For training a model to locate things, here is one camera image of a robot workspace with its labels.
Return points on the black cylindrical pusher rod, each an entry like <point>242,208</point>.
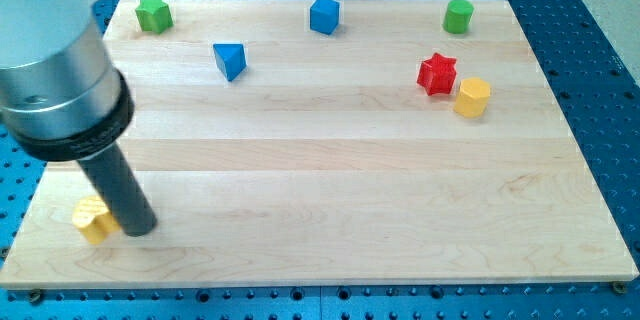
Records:
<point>111,176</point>

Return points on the yellow heart block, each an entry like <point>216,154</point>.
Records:
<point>94,220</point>

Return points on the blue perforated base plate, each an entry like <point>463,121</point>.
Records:
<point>600,98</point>

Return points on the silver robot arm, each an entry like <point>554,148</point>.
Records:
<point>61,96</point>

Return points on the light wooden board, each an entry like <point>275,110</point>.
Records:
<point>325,163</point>

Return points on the red star block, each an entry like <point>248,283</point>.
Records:
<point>437,74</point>

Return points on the green cylinder block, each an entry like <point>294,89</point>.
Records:
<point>458,16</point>

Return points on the green star block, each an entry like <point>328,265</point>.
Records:
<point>154,16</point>

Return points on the blue cube block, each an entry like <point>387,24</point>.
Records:
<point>324,16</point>

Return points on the blue triangle block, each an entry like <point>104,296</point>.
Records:
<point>230,59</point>

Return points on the yellow hexagon block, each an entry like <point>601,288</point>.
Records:
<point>472,98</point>

